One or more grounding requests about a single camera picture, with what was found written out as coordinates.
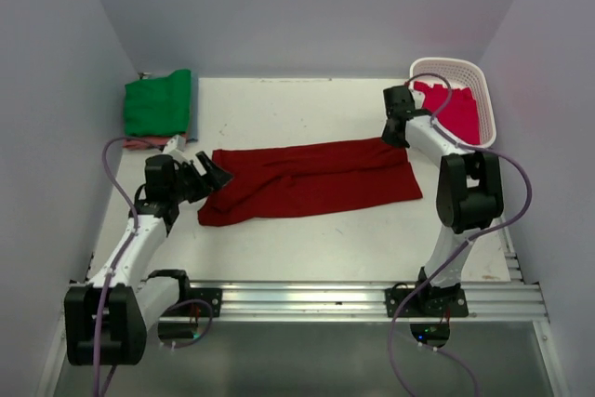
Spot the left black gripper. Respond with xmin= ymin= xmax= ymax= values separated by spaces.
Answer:
xmin=168 ymin=152 xmax=231 ymax=203

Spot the dark red t-shirt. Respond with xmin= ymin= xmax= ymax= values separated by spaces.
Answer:
xmin=197 ymin=138 xmax=422 ymax=227

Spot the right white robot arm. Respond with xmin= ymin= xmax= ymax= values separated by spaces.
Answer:
xmin=381 ymin=86 xmax=504 ymax=317

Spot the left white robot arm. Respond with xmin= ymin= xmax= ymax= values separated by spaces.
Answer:
xmin=64 ymin=152 xmax=232 ymax=366

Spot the pink folded t-shirt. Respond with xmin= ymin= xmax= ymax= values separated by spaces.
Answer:
xmin=123 ymin=136 xmax=172 ymax=152

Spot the grey-blue folded t-shirt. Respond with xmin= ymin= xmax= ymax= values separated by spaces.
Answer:
xmin=188 ymin=72 xmax=199 ymax=142

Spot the magenta t-shirt in basket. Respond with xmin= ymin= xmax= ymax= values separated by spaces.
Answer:
xmin=413 ymin=81 xmax=481 ymax=145

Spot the white plastic basket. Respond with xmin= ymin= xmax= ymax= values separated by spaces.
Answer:
xmin=409 ymin=57 xmax=497 ymax=147

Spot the green folded t-shirt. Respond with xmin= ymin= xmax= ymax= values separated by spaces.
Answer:
xmin=123 ymin=69 xmax=192 ymax=137

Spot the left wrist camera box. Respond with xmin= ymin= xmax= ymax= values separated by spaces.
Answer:
xmin=162 ymin=135 xmax=186 ymax=163

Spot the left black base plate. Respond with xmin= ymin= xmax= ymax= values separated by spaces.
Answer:
xmin=164 ymin=287 xmax=223 ymax=320

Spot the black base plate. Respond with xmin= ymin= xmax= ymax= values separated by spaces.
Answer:
xmin=164 ymin=287 xmax=223 ymax=320
xmin=384 ymin=283 xmax=469 ymax=318

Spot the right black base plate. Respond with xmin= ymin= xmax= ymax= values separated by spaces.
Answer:
xmin=384 ymin=283 xmax=469 ymax=318

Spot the aluminium mounting rail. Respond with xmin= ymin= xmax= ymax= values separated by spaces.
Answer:
xmin=58 ymin=252 xmax=552 ymax=323

